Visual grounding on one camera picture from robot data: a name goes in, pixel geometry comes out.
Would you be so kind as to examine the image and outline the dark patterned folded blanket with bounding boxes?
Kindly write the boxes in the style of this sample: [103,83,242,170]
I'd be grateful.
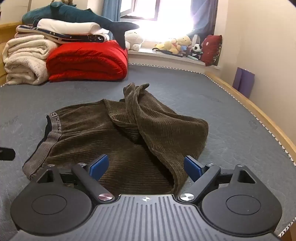
[16,25,110,44]

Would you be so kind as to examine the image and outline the cream fleece blanket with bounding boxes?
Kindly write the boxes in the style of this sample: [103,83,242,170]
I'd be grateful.
[2,32,58,86]

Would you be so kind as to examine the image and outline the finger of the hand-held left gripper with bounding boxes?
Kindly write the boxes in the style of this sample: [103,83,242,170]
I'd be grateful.
[0,147,16,161]

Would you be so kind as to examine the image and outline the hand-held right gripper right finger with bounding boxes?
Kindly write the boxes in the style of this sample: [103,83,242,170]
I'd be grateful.
[178,156,258,205]

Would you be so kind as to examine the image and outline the white window sill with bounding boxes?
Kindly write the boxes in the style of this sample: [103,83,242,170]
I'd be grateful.
[127,47,221,70]

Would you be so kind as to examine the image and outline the window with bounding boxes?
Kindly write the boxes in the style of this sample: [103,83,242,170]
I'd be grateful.
[120,0,195,35]

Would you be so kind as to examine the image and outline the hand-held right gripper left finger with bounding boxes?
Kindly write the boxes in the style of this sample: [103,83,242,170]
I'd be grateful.
[36,155,116,205]

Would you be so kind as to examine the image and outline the purple folded mat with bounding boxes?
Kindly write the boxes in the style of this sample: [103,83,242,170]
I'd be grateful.
[232,67,255,98]

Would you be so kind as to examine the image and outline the white folded blanket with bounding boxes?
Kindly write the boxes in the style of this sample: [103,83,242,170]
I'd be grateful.
[36,19,110,35]

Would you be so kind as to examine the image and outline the brown corduroy pants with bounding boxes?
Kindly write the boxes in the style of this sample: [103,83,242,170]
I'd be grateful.
[22,83,209,195]

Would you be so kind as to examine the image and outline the yellow bear plush toy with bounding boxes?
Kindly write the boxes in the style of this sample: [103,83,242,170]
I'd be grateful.
[177,36,192,50]
[162,39,179,53]

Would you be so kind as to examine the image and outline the red folded blanket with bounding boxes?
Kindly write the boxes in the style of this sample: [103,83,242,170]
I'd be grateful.
[46,40,129,82]

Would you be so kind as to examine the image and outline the red cushion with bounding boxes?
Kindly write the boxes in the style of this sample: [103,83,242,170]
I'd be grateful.
[201,35,223,66]

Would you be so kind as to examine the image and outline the teal shark plush toy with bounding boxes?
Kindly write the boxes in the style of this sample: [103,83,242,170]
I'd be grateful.
[22,2,140,50]

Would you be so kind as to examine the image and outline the white plush toy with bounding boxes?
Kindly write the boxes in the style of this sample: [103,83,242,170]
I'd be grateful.
[125,30,145,51]

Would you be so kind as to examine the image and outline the blue curtain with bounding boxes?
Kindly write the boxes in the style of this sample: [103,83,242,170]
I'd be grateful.
[102,0,122,22]
[190,0,219,39]

